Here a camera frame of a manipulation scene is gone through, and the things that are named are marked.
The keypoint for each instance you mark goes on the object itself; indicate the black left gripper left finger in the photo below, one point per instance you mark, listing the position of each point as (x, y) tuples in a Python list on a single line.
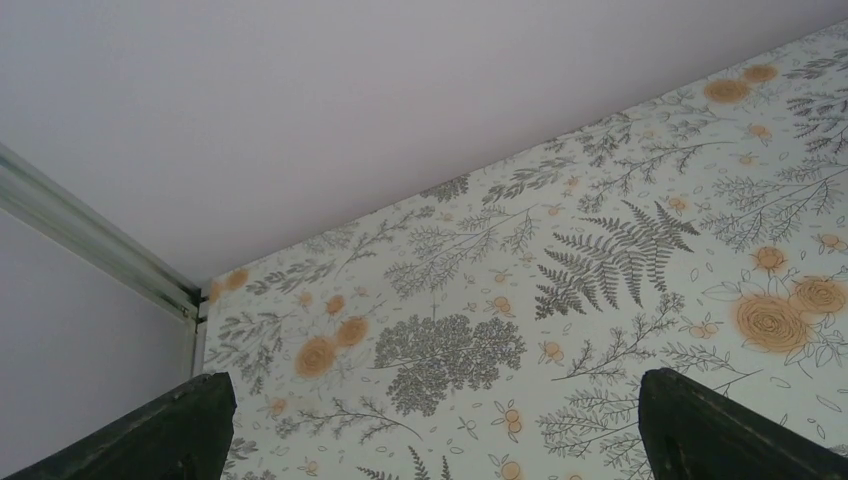
[(185, 433)]

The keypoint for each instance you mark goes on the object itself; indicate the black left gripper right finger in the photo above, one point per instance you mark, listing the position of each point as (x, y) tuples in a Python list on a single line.
[(689, 431)]

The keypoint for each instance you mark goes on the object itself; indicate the floral patterned table mat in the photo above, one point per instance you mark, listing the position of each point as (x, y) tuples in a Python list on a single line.
[(496, 326)]

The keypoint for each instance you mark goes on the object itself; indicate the aluminium corner frame post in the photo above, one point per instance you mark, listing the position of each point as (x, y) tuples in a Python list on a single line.
[(32, 197)]

